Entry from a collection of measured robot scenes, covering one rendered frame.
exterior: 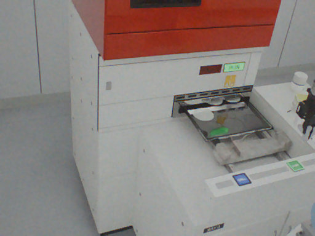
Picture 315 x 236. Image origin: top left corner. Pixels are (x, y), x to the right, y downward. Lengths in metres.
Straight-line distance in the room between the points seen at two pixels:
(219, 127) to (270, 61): 2.47
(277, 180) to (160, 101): 0.67
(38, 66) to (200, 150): 1.85
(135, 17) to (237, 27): 0.49
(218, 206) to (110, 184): 0.79
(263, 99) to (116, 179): 0.86
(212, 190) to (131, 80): 0.62
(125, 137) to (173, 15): 0.66
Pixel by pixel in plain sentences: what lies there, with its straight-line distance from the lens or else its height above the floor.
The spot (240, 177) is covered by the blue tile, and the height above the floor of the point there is 0.96.
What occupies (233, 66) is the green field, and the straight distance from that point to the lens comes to 1.98.
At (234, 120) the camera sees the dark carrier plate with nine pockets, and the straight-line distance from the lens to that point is 1.95.
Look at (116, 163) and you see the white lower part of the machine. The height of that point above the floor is 0.61.
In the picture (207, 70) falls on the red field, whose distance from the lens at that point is 1.91.
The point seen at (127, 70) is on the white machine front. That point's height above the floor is 1.14.
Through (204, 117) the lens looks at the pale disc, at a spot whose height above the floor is 0.90.
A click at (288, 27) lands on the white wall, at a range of 4.21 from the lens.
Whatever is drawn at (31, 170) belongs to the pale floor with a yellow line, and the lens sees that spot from 2.94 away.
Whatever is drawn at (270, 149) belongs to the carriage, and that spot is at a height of 0.88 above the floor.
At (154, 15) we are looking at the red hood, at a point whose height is 1.41.
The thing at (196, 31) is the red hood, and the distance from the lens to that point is 1.72.
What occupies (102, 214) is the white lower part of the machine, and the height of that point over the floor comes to 0.24.
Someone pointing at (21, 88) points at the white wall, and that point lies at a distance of 3.45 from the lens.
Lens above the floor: 2.01
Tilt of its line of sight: 34 degrees down
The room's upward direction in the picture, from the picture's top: 10 degrees clockwise
